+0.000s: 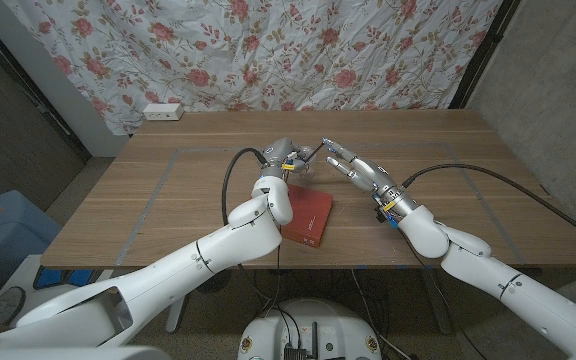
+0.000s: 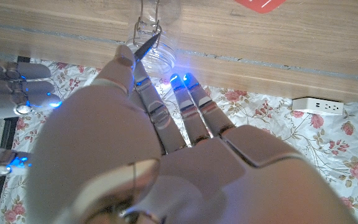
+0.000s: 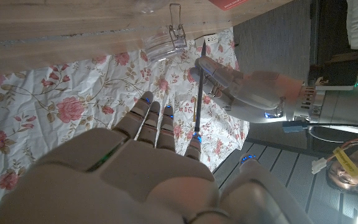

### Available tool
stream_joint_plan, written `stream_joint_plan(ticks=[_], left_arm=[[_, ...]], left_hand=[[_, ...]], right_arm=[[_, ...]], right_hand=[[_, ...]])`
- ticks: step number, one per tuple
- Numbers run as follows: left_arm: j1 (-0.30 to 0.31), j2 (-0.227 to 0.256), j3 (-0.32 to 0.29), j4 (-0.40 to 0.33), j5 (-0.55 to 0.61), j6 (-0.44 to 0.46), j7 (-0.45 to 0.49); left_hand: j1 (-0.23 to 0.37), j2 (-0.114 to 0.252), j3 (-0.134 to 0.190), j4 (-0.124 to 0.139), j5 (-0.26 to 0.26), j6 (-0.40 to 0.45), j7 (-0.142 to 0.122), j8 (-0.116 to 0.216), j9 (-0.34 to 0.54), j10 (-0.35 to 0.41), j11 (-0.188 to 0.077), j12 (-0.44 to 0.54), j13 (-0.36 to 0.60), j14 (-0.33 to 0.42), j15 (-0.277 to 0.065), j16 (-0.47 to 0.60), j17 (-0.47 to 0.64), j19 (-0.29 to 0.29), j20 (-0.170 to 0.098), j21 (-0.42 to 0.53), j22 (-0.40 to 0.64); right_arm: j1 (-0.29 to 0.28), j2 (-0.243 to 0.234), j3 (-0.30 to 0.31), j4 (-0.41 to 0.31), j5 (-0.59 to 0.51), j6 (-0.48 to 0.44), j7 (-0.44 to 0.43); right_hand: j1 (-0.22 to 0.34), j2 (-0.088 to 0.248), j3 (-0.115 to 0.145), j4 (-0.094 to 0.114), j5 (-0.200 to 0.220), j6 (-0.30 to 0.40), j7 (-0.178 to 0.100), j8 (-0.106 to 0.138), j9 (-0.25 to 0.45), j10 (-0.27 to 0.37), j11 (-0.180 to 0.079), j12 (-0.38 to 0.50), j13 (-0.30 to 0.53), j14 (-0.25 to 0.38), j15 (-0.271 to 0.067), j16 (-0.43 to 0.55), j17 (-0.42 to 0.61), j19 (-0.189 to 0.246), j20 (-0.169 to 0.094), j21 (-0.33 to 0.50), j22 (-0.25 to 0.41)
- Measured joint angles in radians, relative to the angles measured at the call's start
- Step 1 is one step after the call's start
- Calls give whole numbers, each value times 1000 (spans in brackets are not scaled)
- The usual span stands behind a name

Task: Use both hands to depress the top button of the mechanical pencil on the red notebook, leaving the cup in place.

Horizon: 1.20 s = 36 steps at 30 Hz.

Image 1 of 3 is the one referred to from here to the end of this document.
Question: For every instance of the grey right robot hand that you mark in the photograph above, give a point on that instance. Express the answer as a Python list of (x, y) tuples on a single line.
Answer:
[(373, 177)]

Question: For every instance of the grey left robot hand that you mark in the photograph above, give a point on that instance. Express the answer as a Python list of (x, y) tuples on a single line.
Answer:
[(278, 155)]

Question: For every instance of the black mechanical pencil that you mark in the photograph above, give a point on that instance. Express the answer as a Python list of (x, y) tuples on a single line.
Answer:
[(318, 149)]

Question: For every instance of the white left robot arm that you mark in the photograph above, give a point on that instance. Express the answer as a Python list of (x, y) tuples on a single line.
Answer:
[(193, 265)]

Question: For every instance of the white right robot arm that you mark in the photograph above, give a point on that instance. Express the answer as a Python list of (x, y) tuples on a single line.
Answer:
[(478, 265)]

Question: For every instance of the clear glass cup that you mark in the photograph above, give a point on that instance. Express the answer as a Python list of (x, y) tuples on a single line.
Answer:
[(313, 170)]

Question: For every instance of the red notebook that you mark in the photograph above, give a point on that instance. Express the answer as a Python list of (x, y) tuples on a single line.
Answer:
[(313, 215)]

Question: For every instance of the floral backdrop cloth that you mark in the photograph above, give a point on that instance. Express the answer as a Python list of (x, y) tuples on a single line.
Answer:
[(268, 50)]

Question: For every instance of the white power strip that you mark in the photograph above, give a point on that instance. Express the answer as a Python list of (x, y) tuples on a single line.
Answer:
[(163, 111)]

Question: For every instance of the metal table leg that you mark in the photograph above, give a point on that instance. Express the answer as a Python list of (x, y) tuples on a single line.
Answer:
[(438, 305), (173, 320)]

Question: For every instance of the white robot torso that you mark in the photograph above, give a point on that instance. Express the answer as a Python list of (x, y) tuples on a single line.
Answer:
[(313, 320)]

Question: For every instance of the blue storage box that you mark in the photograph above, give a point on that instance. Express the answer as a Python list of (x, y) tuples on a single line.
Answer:
[(13, 235)]

